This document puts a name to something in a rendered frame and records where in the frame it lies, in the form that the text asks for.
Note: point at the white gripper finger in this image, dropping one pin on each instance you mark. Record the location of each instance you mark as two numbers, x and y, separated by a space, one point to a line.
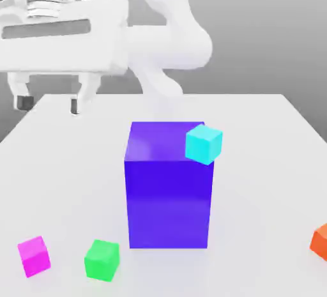
89 85
19 85

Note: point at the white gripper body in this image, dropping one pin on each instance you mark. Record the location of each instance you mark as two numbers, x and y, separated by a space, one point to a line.
63 51

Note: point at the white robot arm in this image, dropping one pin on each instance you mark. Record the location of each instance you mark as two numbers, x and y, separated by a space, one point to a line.
178 46

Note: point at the small cyan cube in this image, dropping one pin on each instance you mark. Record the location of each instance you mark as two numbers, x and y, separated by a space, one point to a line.
203 146

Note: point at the small magenta cube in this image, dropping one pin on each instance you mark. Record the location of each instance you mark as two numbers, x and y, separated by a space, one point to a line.
34 257

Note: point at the small green cube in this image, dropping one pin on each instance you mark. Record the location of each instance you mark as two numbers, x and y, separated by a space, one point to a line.
102 261

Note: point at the small orange cube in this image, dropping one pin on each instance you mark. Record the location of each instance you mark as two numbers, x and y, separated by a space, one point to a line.
319 243

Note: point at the large purple box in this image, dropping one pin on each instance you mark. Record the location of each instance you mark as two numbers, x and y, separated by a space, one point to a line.
168 200

